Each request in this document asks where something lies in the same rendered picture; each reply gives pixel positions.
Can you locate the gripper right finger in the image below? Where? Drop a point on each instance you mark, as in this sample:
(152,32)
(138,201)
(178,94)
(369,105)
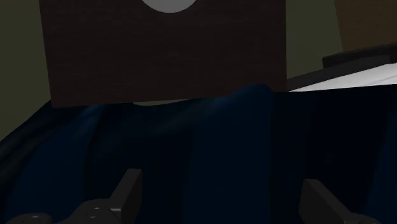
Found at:
(322,204)

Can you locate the dark brown robot stand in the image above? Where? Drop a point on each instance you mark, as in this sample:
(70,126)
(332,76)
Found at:
(167,56)

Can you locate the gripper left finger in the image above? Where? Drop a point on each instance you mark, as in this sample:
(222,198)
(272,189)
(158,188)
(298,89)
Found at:
(130,198)

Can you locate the dark blue sofa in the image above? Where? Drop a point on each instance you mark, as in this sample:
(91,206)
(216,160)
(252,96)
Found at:
(217,161)

